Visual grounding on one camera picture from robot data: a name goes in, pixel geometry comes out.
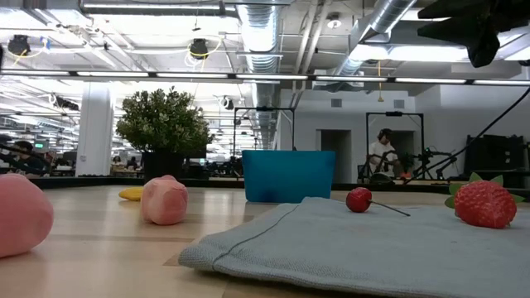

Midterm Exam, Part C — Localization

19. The black cabinet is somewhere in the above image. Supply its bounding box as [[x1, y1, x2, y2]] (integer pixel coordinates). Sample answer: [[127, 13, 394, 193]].
[[464, 132, 527, 190]]

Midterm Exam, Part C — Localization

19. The red toy strawberry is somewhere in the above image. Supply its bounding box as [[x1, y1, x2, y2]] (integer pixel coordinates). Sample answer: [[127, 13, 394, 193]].
[[444, 171, 526, 230]]

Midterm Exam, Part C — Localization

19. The blue plastic tupperware container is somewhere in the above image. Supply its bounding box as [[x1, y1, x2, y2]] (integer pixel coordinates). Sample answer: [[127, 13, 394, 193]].
[[241, 149, 337, 204]]

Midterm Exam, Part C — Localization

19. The dark red toy cherry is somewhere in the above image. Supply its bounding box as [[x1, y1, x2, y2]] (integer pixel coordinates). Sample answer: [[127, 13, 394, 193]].
[[345, 186, 412, 218]]

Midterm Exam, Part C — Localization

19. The grey cloth mat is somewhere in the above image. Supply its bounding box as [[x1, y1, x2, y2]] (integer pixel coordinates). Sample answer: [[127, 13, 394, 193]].
[[177, 196, 530, 298]]

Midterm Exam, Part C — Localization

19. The green potted plant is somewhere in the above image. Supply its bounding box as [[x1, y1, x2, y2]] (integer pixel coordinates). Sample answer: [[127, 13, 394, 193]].
[[114, 85, 215, 187]]

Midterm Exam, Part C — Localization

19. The white pillar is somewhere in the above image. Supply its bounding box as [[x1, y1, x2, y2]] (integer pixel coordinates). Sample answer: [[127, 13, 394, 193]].
[[75, 82, 115, 178]]

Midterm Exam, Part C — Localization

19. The person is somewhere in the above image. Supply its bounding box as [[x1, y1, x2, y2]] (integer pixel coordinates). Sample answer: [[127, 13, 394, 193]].
[[12, 140, 51, 175], [367, 127, 405, 179]]

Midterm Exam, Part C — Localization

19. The black background rig frame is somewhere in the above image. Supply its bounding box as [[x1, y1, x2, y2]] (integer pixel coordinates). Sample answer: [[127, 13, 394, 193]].
[[365, 110, 426, 179]]

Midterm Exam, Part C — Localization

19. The yellow toy banana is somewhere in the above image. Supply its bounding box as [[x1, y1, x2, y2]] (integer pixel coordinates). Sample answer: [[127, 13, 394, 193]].
[[118, 186, 145, 202]]

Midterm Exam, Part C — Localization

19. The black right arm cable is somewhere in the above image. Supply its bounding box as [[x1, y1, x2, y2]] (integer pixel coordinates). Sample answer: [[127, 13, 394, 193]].
[[403, 85, 530, 185]]

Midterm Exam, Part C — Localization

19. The pink toy peach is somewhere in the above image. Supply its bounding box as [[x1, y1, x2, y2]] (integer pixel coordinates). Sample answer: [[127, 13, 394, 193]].
[[0, 172, 55, 258], [140, 174, 190, 226]]

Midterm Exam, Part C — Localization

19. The long linear light bar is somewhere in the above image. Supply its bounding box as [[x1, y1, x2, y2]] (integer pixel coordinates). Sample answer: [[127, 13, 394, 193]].
[[0, 69, 530, 87]]

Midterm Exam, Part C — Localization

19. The silver ventilation duct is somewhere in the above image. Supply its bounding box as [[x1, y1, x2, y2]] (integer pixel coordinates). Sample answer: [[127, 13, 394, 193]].
[[335, 0, 417, 78], [238, 3, 285, 150]]

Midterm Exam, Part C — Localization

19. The yellow hanging cord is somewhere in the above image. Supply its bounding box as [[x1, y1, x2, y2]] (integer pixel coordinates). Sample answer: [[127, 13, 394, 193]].
[[375, 60, 384, 103]]

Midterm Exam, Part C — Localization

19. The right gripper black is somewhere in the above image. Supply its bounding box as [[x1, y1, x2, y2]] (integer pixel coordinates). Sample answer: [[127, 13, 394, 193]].
[[417, 0, 530, 69]]

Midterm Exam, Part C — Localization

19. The black ceiling device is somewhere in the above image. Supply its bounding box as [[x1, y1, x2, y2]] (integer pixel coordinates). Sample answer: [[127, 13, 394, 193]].
[[189, 37, 210, 60], [7, 34, 32, 57]]

